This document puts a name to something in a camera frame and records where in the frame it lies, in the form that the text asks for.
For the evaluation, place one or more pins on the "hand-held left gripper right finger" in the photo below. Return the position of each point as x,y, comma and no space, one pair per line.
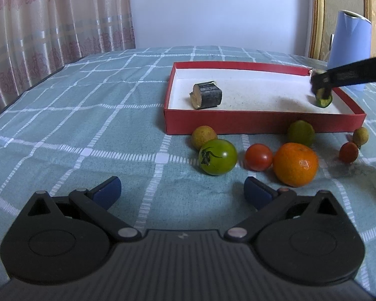
255,194

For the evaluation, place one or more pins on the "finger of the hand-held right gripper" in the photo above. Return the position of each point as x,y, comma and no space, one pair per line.
354,73

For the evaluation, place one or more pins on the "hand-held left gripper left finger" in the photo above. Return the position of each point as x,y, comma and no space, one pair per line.
108,191

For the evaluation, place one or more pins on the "large red tomato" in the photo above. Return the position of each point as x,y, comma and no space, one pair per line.
258,157

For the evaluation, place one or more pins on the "green cucumber piece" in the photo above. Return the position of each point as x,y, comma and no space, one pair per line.
324,101

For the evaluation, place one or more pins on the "orange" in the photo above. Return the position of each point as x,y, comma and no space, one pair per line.
296,164

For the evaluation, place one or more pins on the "green tomato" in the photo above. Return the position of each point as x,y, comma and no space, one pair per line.
219,158

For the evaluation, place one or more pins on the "small yellow-green round fruit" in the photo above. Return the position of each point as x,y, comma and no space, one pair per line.
361,135

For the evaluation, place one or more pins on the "red cardboard box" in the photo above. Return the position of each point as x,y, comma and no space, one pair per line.
238,120

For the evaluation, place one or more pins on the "green lime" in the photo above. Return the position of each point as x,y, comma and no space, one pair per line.
300,131

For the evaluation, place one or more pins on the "small red tomato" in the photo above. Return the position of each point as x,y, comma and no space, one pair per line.
348,152

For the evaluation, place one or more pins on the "large yellow-green round fruit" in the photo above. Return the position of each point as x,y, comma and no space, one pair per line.
202,134

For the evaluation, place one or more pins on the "dark eggplant piece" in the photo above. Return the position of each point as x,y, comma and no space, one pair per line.
206,95

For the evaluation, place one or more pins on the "blue kettle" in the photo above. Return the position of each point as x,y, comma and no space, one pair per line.
347,44

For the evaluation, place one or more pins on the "pink patterned curtain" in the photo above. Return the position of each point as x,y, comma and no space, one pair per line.
50,22

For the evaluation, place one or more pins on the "gold wall frame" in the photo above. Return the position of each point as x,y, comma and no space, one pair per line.
317,15

